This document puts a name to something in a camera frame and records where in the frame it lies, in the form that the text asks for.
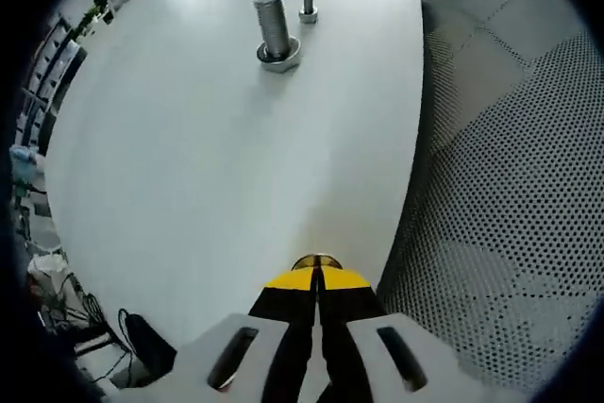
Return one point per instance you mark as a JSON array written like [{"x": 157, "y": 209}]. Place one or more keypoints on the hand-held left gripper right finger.
[{"x": 349, "y": 327}]

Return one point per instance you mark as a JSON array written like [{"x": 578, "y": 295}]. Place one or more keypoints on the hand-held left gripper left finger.
[{"x": 283, "y": 327}]

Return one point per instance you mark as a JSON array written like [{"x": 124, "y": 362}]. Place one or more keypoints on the large threaded stud bolt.
[{"x": 273, "y": 21}]

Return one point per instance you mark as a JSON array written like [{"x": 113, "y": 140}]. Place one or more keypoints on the black computer mouse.
[{"x": 146, "y": 341}]

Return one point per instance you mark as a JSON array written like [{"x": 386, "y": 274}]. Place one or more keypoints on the grey mesh office chair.
[{"x": 495, "y": 186}]

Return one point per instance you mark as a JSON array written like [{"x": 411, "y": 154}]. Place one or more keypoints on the white plastic bag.
[{"x": 47, "y": 263}]

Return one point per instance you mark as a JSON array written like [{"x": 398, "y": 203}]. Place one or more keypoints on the shelf with white bins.
[{"x": 47, "y": 72}]

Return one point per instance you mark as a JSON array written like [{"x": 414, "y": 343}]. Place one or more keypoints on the small potted plant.
[{"x": 92, "y": 16}]

